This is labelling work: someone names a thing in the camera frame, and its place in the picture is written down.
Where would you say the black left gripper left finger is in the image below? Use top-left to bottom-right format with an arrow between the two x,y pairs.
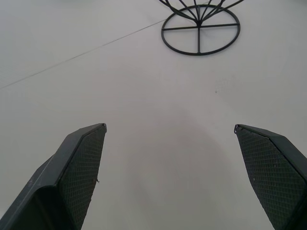
0,123 -> 107,230

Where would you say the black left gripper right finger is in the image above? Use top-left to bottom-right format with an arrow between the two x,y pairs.
234,124 -> 307,230

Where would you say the black wire basket stand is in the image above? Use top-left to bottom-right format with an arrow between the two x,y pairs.
158,0 -> 241,56

